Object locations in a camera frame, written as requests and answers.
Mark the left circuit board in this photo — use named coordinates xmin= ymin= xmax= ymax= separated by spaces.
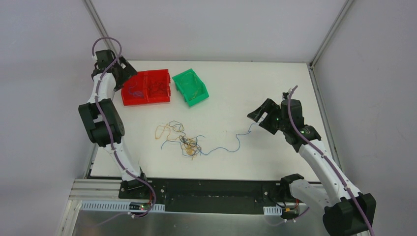
xmin=129 ymin=202 xmax=152 ymax=212

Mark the aluminium frame rail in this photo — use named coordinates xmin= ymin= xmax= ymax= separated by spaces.
xmin=69 ymin=179 xmax=121 ymax=201

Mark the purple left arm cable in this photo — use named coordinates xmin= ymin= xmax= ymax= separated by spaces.
xmin=91 ymin=36 xmax=157 ymax=219

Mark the green plastic bin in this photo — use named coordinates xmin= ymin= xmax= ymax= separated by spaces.
xmin=172 ymin=68 xmax=209 ymax=107

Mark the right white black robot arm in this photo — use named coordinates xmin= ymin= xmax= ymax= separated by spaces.
xmin=247 ymin=99 xmax=376 ymax=236

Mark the red plastic bin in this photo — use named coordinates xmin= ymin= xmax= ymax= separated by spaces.
xmin=121 ymin=69 xmax=171 ymax=106

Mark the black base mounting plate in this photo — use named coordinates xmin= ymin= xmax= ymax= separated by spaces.
xmin=119 ymin=178 xmax=296 ymax=214

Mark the blue thin wire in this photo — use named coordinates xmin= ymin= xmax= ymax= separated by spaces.
xmin=195 ymin=121 xmax=263 ymax=157
xmin=128 ymin=83 xmax=146 ymax=100

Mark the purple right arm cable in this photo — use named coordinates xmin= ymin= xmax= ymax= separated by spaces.
xmin=286 ymin=85 xmax=375 ymax=236

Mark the black thin wire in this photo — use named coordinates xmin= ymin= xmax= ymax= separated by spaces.
xmin=148 ymin=76 xmax=169 ymax=98

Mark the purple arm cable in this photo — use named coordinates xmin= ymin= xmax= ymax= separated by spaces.
xmin=91 ymin=36 xmax=157 ymax=219
xmin=286 ymin=85 xmax=375 ymax=236

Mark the right circuit board connector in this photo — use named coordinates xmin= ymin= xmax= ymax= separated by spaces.
xmin=281 ymin=208 xmax=299 ymax=219

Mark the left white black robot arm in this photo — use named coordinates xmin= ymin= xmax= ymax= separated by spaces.
xmin=78 ymin=50 xmax=150 ymax=199

